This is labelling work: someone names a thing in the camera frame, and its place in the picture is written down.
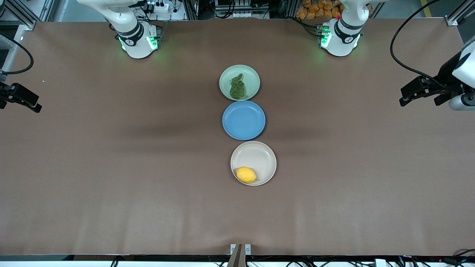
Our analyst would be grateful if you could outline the orange packets pile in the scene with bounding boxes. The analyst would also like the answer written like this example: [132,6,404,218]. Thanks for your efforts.
[296,0,344,20]

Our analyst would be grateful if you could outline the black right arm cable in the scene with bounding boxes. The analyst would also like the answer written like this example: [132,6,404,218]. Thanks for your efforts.
[0,35,34,75]

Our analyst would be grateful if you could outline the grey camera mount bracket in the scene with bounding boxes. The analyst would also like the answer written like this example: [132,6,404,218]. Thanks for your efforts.
[230,244,252,267]

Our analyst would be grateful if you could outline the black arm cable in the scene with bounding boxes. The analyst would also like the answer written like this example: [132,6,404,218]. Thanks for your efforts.
[390,0,451,91]
[0,35,34,75]

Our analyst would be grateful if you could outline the blue plate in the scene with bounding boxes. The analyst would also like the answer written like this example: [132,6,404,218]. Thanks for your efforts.
[222,100,266,141]

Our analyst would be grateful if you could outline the beige plate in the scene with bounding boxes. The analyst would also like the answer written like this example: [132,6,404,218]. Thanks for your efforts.
[230,141,277,186]

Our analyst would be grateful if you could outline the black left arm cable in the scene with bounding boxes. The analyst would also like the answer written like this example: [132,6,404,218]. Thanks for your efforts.
[390,0,451,91]

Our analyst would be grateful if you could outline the green lettuce leaf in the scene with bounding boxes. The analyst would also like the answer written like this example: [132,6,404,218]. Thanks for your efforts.
[229,73,246,100]

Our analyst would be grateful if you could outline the black equipment rack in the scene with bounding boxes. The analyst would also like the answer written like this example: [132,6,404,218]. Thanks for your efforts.
[186,0,297,20]

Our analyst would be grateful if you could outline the black base cables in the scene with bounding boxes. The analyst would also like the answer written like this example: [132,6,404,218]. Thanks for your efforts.
[293,17,324,38]

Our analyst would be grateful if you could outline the pale green plate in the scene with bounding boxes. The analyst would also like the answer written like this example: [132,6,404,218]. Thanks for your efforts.
[219,65,261,101]

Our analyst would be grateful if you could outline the yellow lemon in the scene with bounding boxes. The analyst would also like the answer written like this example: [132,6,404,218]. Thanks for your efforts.
[236,167,257,184]

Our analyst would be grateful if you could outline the aluminium frame profile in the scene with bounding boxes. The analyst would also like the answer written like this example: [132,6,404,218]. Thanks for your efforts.
[0,24,25,84]
[445,0,475,26]
[0,0,56,30]

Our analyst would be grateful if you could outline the white power strip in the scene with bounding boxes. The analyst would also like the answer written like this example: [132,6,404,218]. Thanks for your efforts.
[143,0,172,14]

